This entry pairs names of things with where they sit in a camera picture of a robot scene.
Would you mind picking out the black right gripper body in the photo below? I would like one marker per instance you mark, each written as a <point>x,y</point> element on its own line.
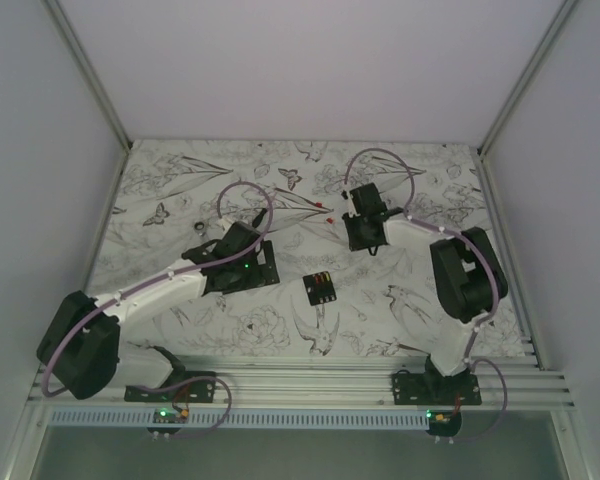
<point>355,234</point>

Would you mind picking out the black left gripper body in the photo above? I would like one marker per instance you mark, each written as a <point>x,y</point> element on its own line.
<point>249,274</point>

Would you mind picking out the black fuse box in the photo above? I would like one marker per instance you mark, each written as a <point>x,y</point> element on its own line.
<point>321,292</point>

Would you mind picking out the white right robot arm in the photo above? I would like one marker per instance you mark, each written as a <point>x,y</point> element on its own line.
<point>469,279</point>

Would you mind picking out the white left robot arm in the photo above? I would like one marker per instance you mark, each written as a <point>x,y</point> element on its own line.
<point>85,348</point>

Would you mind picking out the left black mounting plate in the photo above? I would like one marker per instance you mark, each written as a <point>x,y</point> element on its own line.
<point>190,387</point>

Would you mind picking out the black mounting plate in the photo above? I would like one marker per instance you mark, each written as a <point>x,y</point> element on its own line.
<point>190,387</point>
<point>432,389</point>

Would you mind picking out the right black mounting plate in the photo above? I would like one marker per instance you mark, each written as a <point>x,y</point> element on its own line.
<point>432,389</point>

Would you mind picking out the left controller board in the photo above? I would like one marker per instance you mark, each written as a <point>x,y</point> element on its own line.
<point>167,422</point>

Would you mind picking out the controller board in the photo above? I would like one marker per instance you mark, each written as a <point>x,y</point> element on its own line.
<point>167,422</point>
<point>444,425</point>

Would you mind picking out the right controller board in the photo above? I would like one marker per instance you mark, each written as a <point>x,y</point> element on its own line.
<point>444,425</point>

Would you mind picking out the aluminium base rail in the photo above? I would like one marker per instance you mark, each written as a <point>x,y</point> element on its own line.
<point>364,381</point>

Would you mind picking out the aluminium frame post right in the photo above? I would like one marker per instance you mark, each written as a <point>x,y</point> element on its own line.
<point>537,60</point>

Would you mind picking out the aluminium frame post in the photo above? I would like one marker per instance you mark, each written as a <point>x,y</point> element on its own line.
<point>77,51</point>
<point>537,60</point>

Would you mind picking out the white slotted cable duct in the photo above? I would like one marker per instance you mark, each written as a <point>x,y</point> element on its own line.
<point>247,418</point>

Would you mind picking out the aluminium frame post left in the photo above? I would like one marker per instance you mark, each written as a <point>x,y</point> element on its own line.
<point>77,51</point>

